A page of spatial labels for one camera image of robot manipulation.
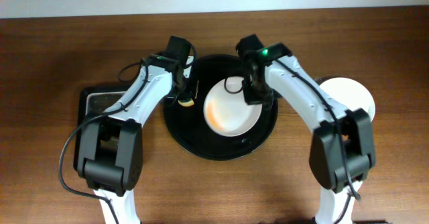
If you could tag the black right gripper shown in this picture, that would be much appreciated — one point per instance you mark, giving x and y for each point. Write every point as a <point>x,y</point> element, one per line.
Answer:
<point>256,94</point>

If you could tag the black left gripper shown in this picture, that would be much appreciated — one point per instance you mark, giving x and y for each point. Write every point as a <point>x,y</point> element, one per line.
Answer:
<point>183,92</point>

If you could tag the cream white plate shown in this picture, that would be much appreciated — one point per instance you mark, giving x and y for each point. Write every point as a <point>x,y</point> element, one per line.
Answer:
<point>350,93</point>

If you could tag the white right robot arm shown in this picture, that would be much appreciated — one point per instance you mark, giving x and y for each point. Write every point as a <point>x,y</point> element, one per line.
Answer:
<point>342,150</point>

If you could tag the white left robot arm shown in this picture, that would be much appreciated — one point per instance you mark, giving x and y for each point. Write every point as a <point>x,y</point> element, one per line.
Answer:
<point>113,180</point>

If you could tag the round black serving tray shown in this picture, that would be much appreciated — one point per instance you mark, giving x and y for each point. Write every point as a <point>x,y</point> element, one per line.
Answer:
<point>189,128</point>

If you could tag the black rectangular water tray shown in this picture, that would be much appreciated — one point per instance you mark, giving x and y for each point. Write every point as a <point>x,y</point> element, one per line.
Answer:
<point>95,100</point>

